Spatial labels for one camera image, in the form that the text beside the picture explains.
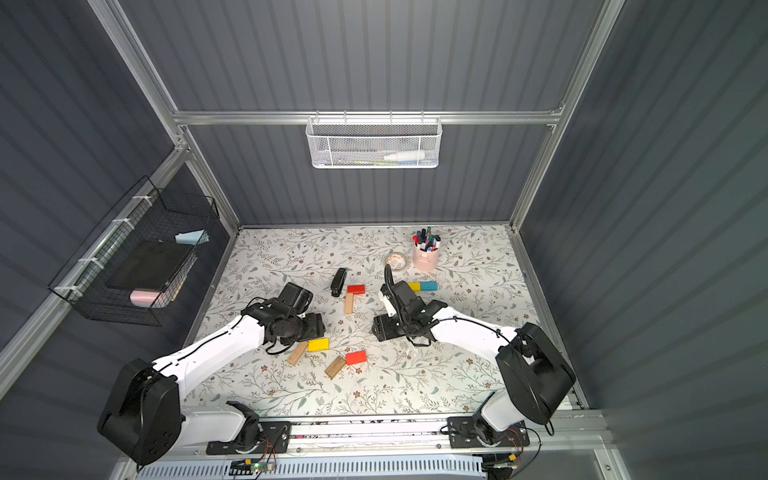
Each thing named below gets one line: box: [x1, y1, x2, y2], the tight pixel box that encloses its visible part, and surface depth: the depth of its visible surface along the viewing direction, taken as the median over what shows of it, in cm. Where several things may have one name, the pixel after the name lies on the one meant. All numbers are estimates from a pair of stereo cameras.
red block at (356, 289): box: [347, 285, 365, 295], surface depth 104 cm
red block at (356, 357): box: [345, 350, 368, 365], surface depth 89 cm
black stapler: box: [330, 267, 347, 297], surface depth 101 cm
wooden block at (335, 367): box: [324, 356, 346, 380], surface depth 86 cm
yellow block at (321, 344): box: [307, 338, 331, 352], surface depth 91 cm
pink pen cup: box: [412, 232, 441, 272], surface depth 101 cm
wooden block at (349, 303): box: [344, 292, 355, 314], surface depth 101 cm
